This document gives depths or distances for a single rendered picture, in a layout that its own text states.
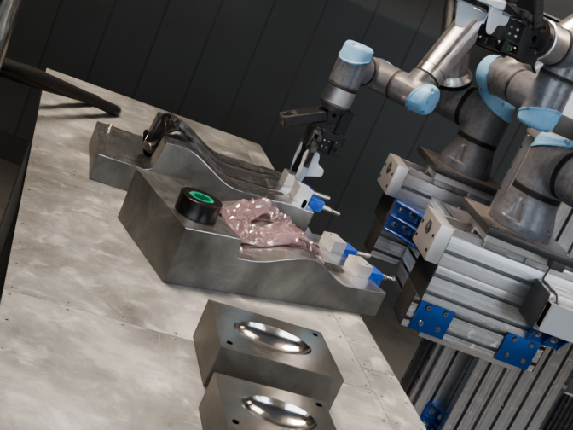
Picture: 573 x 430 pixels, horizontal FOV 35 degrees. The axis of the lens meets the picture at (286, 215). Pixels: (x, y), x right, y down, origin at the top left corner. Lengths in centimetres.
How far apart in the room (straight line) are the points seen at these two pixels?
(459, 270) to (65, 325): 102
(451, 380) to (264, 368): 122
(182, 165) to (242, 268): 40
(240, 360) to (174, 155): 75
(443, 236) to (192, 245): 67
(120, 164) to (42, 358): 80
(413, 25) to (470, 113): 180
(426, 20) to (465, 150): 184
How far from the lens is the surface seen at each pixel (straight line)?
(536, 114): 180
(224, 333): 134
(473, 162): 254
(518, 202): 210
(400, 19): 429
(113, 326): 140
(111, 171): 197
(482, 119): 254
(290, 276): 172
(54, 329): 133
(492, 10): 161
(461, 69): 255
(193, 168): 198
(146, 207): 171
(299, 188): 209
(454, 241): 205
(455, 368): 248
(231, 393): 122
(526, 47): 172
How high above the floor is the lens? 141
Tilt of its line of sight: 16 degrees down
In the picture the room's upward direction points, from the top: 24 degrees clockwise
